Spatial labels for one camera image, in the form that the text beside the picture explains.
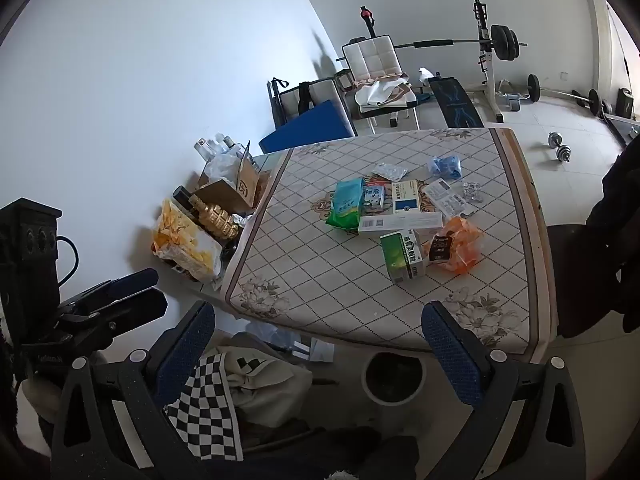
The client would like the green tissue packet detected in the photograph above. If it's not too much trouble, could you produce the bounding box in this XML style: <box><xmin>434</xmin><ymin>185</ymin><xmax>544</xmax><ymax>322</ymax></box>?
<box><xmin>326</xmin><ymin>177</ymin><xmax>368</xmax><ymax>231</ymax></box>

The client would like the white weight rack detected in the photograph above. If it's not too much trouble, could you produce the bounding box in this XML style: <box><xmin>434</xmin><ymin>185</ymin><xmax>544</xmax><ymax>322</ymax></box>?
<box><xmin>472</xmin><ymin>0</ymin><xmax>506</xmax><ymax>123</ymax></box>

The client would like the dark canister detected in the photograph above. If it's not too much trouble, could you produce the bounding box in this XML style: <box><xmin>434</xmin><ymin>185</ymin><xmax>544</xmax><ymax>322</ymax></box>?
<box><xmin>616</xmin><ymin>87</ymin><xmax>636</xmax><ymax>121</ymax></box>

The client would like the orange plastic bag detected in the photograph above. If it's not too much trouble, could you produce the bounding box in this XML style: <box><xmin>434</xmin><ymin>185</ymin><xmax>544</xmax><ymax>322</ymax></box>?
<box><xmin>422</xmin><ymin>215</ymin><xmax>485</xmax><ymax>273</ymax></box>

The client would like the green white medicine box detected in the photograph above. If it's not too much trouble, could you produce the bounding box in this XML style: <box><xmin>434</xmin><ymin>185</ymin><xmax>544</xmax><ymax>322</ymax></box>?
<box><xmin>379</xmin><ymin>229</ymin><xmax>428</xmax><ymax>283</ymax></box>

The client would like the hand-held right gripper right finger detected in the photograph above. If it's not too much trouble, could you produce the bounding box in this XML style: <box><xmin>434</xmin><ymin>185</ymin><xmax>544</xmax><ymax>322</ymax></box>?
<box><xmin>421</xmin><ymin>301</ymin><xmax>587</xmax><ymax>480</ymax></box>

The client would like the dark glass bottle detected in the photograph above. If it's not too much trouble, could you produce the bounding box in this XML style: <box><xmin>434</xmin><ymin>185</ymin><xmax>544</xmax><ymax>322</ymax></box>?
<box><xmin>172</xmin><ymin>186</ymin><xmax>198</xmax><ymax>211</ymax></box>

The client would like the white printed sachet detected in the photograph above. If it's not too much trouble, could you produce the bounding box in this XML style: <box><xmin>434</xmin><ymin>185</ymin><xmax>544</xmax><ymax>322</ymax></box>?
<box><xmin>424</xmin><ymin>177</ymin><xmax>468</xmax><ymax>216</ymax></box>

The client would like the white padded chair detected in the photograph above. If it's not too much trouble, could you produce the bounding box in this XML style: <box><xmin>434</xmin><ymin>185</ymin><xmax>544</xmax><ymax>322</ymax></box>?
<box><xmin>341</xmin><ymin>35</ymin><xmax>421</xmax><ymax>133</ymax></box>

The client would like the black white checkered cloth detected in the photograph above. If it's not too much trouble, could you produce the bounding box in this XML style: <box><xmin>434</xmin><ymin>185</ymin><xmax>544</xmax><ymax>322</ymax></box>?
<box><xmin>164</xmin><ymin>352</ymin><xmax>246</xmax><ymax>461</ymax></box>

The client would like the person's dark jacket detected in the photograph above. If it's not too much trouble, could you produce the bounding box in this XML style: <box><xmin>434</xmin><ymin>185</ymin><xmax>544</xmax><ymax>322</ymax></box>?
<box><xmin>545</xmin><ymin>145</ymin><xmax>640</xmax><ymax>341</ymax></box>

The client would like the long white box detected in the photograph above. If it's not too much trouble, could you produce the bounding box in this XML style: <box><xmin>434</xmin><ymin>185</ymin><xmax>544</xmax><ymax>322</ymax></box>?
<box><xmin>357</xmin><ymin>211</ymin><xmax>445</xmax><ymax>236</ymax></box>

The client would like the barbell with black plates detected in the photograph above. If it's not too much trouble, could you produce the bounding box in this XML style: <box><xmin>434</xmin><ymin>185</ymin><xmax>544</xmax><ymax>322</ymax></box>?
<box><xmin>392</xmin><ymin>24</ymin><xmax>528</xmax><ymax>61</ymax></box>

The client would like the brown cardboard box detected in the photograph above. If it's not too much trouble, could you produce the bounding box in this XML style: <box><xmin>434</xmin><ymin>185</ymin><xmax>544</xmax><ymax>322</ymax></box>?
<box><xmin>192</xmin><ymin>141</ymin><xmax>273</xmax><ymax>211</ymax></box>

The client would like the blue mat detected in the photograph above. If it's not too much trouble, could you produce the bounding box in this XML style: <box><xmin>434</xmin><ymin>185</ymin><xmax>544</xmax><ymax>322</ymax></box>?
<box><xmin>258</xmin><ymin>99</ymin><xmax>357</xmax><ymax>153</ymax></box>

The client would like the small blue milk carton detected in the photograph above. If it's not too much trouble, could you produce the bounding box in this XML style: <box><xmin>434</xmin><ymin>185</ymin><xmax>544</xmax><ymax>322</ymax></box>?
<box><xmin>361</xmin><ymin>183</ymin><xmax>387</xmax><ymax>212</ymax></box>

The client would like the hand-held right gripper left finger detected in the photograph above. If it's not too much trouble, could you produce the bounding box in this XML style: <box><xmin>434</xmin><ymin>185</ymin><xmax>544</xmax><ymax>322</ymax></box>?
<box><xmin>50</xmin><ymin>301</ymin><xmax>217</xmax><ymax>480</ymax></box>

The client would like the long thin barbell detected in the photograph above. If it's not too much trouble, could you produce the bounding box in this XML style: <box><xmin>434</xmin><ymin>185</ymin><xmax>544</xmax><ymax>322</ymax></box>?
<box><xmin>526</xmin><ymin>74</ymin><xmax>613</xmax><ymax>116</ymax></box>

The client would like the chrome dumbbell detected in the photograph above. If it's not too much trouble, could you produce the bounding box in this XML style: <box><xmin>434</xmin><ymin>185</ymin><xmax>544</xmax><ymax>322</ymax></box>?
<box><xmin>547</xmin><ymin>131</ymin><xmax>572</xmax><ymax>163</ymax></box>

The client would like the white plastic bag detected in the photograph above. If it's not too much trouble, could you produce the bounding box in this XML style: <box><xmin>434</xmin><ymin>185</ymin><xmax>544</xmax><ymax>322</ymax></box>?
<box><xmin>205</xmin><ymin>152</ymin><xmax>241</xmax><ymax>181</ymax></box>

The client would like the clear plastic sachet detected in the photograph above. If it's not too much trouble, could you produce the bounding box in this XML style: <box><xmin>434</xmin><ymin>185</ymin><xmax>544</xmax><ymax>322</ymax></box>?
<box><xmin>372</xmin><ymin>162</ymin><xmax>408</xmax><ymax>182</ymax></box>

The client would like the yellow snack bag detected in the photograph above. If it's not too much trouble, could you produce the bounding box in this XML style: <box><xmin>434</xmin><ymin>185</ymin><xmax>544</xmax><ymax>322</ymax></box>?
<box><xmin>151</xmin><ymin>199</ymin><xmax>225</xmax><ymax>281</ymax></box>

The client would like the gold textured bottle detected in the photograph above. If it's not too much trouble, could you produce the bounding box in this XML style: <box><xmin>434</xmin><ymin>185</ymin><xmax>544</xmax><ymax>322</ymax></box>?
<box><xmin>189</xmin><ymin>196</ymin><xmax>242</xmax><ymax>241</ymax></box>

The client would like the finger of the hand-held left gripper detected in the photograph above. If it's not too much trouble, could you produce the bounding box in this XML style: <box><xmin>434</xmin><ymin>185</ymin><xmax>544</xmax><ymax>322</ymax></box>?
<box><xmin>94</xmin><ymin>290</ymin><xmax>169</xmax><ymax>337</ymax></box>
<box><xmin>60</xmin><ymin>267</ymin><xmax>160</xmax><ymax>317</ymax></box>

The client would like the round white bin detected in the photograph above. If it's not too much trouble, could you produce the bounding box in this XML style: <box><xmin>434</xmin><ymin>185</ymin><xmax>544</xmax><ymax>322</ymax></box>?
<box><xmin>361</xmin><ymin>352</ymin><xmax>427</xmax><ymax>407</ymax></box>

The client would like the white tote bag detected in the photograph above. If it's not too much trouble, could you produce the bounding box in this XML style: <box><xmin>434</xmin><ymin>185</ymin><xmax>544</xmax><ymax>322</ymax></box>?
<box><xmin>215</xmin><ymin>332</ymin><xmax>313</xmax><ymax>428</ymax></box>

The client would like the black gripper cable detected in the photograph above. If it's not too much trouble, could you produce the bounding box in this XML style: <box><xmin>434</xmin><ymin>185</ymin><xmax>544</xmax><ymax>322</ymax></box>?
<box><xmin>56</xmin><ymin>236</ymin><xmax>81</xmax><ymax>283</ymax></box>

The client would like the blue white medicine box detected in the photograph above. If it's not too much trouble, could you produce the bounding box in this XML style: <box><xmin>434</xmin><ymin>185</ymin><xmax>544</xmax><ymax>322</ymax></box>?
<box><xmin>389</xmin><ymin>180</ymin><xmax>423</xmax><ymax>216</ymax></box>

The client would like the blue plastic bag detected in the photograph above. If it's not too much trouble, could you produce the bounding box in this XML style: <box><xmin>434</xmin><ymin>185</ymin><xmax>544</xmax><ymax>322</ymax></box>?
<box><xmin>426</xmin><ymin>154</ymin><xmax>462</xmax><ymax>181</ymax></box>

